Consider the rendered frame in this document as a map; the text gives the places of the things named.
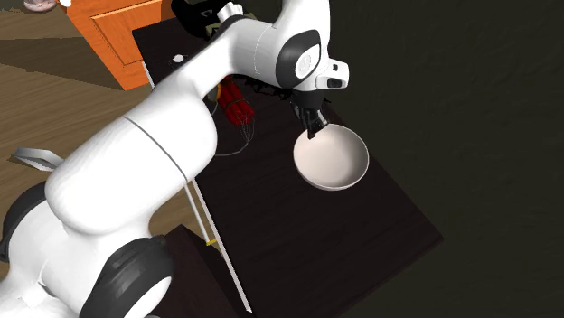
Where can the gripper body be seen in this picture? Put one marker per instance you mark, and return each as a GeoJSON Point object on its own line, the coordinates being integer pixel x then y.
{"type": "Point", "coordinates": [308, 102]}

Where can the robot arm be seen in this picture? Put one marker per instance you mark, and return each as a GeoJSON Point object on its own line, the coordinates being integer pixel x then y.
{"type": "Point", "coordinates": [132, 158]}

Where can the white bowl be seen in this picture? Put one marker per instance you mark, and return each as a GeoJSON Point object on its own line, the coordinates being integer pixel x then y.
{"type": "Point", "coordinates": [332, 158]}

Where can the red dynamite stick bundle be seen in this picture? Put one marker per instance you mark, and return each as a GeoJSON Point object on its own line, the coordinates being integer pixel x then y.
{"type": "Point", "coordinates": [235, 103]}

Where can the dark wooden table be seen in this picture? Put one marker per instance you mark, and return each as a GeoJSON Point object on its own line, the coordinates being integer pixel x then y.
{"type": "Point", "coordinates": [286, 229]}

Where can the small white disc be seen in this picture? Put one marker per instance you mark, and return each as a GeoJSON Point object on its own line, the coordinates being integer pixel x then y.
{"type": "Point", "coordinates": [178, 58]}

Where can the orange wooden cabinet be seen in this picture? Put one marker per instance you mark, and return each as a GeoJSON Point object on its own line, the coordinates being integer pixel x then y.
{"type": "Point", "coordinates": [110, 39]}

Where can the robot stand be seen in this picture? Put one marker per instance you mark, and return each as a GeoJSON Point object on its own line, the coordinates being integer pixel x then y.
{"type": "Point", "coordinates": [198, 282]}

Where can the flat grey metal piece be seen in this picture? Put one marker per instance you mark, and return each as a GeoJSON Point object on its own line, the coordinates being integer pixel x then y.
{"type": "Point", "coordinates": [37, 157]}

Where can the pink round object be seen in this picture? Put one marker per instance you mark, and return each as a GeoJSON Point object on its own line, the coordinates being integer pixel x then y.
{"type": "Point", "coordinates": [39, 3]}

